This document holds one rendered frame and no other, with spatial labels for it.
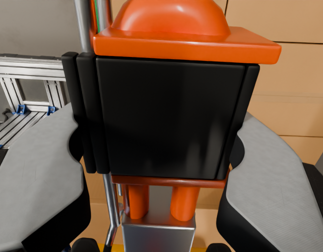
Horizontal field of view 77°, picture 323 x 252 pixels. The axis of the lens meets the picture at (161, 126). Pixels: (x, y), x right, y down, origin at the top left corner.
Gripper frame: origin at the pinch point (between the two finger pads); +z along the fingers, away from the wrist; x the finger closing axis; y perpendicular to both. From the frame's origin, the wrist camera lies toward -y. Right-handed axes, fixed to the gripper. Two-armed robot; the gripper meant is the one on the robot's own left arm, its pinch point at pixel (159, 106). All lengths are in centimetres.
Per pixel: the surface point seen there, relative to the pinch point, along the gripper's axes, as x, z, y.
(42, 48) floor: -75, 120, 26
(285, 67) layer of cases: 47, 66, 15
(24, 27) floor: -82, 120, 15
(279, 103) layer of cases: 50, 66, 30
